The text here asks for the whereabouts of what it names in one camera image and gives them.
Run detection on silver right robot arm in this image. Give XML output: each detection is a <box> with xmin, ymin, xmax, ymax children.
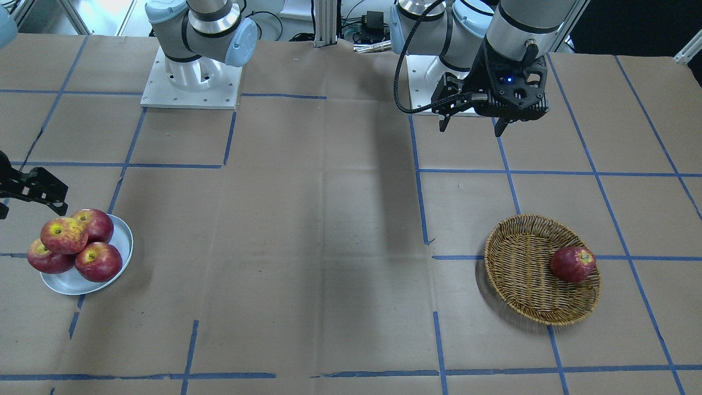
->
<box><xmin>1</xmin><ymin>1</ymin><xmax>258</xmax><ymax>218</ymax></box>

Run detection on light blue plate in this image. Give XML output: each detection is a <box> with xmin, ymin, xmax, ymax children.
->
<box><xmin>40</xmin><ymin>214</ymin><xmax>134</xmax><ymax>296</ymax></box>

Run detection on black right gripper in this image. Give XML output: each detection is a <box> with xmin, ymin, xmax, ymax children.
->
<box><xmin>1</xmin><ymin>151</ymin><xmax>69</xmax><ymax>219</ymax></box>

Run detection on red apple plate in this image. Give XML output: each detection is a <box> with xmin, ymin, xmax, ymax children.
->
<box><xmin>75</xmin><ymin>242</ymin><xmax>123</xmax><ymax>283</ymax></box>
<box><xmin>70</xmin><ymin>208</ymin><xmax>115</xmax><ymax>244</ymax></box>
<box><xmin>27</xmin><ymin>239</ymin><xmax>77</xmax><ymax>274</ymax></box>

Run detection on red apple plate front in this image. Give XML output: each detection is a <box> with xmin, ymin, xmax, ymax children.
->
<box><xmin>75</xmin><ymin>242</ymin><xmax>123</xmax><ymax>283</ymax></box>

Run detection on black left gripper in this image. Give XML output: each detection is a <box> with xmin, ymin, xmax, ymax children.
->
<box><xmin>431</xmin><ymin>38</ymin><xmax>550</xmax><ymax>137</ymax></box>

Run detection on red apple plate back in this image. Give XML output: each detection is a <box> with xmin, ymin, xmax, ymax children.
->
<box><xmin>70</xmin><ymin>208</ymin><xmax>115</xmax><ymax>244</ymax></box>

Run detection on aluminium frame post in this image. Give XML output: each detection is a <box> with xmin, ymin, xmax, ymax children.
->
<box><xmin>311</xmin><ymin>0</ymin><xmax>341</xmax><ymax>48</ymax></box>

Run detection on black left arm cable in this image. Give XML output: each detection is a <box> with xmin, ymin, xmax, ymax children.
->
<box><xmin>393</xmin><ymin>0</ymin><xmax>489</xmax><ymax>114</ymax></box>

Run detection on round woven wicker basket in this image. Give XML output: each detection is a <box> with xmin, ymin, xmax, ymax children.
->
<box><xmin>484</xmin><ymin>213</ymin><xmax>602</xmax><ymax>326</ymax></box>

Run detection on red yellow striped apple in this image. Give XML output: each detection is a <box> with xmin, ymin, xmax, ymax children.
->
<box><xmin>40</xmin><ymin>217</ymin><xmax>88</xmax><ymax>255</ymax></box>

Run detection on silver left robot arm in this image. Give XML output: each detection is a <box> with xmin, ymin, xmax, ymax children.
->
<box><xmin>389</xmin><ymin>1</ymin><xmax>588</xmax><ymax>137</ymax></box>

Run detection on dark red apple in basket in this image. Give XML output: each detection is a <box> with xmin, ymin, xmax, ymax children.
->
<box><xmin>551</xmin><ymin>246</ymin><xmax>596</xmax><ymax>283</ymax></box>

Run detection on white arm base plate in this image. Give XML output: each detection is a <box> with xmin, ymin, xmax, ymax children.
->
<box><xmin>140</xmin><ymin>48</ymin><xmax>242</xmax><ymax>110</ymax></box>
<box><xmin>405</xmin><ymin>54</ymin><xmax>470</xmax><ymax>108</ymax></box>

